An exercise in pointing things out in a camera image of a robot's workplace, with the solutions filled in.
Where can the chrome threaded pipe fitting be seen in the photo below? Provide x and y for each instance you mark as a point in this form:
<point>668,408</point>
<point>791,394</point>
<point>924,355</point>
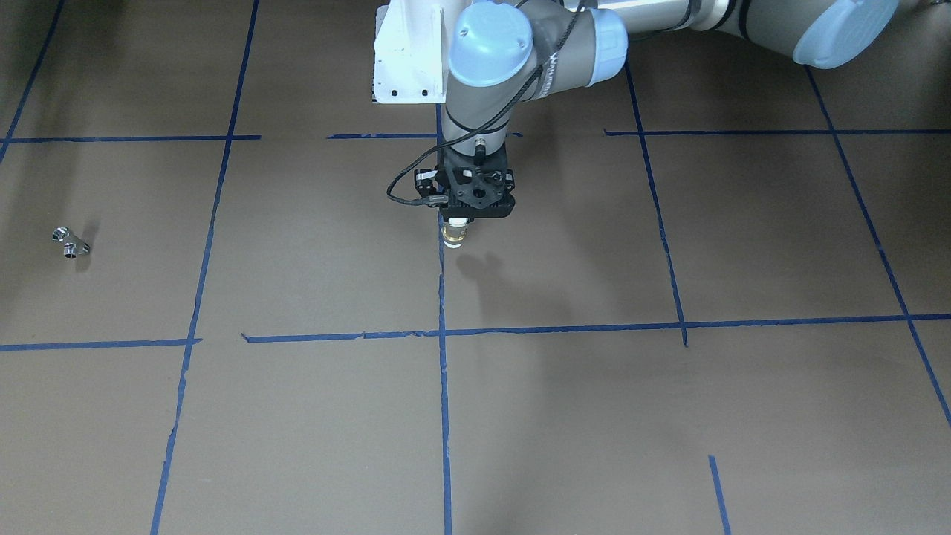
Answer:
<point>72,245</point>

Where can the brass white PPR valve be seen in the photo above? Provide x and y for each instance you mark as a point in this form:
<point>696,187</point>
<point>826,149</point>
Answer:
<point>454,230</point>

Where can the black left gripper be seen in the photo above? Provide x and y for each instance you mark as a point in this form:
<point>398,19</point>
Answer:
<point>425,179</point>

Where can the brown paper table mat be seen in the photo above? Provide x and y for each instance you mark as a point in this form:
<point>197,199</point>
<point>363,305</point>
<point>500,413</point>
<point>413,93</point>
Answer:
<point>720,306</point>

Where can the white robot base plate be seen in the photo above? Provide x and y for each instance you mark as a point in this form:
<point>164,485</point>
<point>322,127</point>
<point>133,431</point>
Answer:
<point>409,52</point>

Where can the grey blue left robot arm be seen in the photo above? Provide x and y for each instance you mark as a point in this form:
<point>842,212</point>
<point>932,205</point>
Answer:
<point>502,53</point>

